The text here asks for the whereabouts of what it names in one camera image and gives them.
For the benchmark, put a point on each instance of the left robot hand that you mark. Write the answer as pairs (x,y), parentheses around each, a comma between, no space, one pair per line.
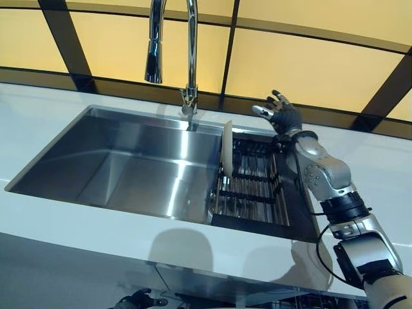
(138,301)

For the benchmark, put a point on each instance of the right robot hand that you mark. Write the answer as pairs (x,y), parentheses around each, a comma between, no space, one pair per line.
(288,117)

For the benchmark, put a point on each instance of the cream round plate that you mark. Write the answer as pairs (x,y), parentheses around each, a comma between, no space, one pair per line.
(227,151)

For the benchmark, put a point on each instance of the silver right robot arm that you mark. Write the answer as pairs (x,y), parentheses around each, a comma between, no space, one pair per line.
(331,174)

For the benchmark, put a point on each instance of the black steel-rod drying rack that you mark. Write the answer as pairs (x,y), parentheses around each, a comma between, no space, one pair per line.
(251,222)

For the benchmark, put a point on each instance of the chrome gooseneck faucet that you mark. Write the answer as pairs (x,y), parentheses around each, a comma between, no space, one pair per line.
(192,48)

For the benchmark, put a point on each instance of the stainless steel sink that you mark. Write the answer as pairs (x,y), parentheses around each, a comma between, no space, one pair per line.
(128,167)

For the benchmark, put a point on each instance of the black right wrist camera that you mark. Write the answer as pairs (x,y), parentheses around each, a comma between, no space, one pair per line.
(280,140)

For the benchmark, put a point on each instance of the dark window frame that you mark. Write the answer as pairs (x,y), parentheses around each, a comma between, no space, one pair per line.
(71,48)

